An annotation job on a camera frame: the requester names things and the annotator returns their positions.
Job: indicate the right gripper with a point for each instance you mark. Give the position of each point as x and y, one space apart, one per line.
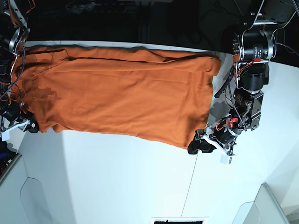
18 119

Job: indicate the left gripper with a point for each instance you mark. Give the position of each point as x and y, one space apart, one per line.
207 140

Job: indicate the orange t-shirt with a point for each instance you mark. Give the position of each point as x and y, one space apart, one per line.
151 94

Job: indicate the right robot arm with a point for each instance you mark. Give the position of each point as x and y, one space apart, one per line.
14 31

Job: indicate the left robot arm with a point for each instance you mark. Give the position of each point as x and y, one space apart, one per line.
254 45

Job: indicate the dark clutter with blue item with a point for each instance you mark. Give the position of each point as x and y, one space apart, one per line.
6 157

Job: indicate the grey left side panel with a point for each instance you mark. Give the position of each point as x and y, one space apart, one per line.
36 191

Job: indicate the grey panel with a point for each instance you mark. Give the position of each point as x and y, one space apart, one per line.
36 191
265 209

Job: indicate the black white marker sheet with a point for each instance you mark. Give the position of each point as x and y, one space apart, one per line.
179 220

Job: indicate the grey right side panel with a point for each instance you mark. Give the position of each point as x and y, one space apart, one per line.
265 209

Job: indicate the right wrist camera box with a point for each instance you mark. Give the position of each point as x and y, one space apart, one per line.
5 135

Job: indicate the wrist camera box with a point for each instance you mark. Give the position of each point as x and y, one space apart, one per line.
5 135
226 159

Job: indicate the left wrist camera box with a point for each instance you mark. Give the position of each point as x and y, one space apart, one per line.
226 159

